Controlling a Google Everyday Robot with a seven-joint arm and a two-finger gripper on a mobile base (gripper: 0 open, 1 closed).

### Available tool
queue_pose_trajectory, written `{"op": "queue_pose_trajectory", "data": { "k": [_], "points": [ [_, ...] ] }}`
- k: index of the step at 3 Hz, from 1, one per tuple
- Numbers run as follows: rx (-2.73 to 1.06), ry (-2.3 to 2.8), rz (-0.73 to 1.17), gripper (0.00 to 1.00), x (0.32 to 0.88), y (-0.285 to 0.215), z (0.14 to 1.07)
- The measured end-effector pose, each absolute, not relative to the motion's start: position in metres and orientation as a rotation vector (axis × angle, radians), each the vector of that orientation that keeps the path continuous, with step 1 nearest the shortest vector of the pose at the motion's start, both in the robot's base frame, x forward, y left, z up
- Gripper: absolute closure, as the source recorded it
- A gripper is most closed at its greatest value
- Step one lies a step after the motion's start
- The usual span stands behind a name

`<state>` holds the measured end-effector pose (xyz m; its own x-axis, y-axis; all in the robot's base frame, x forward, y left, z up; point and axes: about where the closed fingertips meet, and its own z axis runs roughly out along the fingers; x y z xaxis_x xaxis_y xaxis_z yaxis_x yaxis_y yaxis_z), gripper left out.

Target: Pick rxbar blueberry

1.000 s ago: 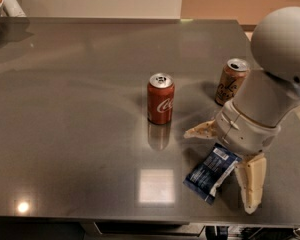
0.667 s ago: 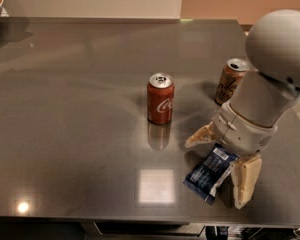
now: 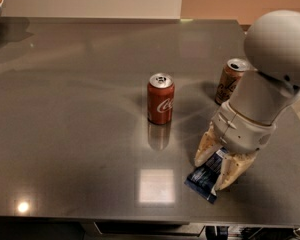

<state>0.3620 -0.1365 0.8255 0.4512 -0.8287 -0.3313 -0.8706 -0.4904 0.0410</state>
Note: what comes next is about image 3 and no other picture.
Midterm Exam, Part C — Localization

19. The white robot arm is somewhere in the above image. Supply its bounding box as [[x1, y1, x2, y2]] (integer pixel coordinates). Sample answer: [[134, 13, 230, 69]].
[[195, 10, 300, 190]]

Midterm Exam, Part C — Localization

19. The red coca-cola can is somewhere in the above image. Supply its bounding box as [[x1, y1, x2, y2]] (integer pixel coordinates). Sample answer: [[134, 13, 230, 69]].
[[147, 73, 175, 125]]

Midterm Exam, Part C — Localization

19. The orange la croix can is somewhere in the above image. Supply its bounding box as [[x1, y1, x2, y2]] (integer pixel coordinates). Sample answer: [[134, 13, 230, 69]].
[[215, 58, 250, 104]]

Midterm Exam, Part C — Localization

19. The blue rxbar blueberry wrapper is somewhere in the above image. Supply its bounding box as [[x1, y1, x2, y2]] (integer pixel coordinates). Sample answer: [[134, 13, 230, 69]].
[[185, 147, 228, 204]]

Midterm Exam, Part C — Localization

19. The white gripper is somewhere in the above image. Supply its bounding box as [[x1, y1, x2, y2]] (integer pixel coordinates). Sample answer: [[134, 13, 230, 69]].
[[194, 102, 276, 191]]

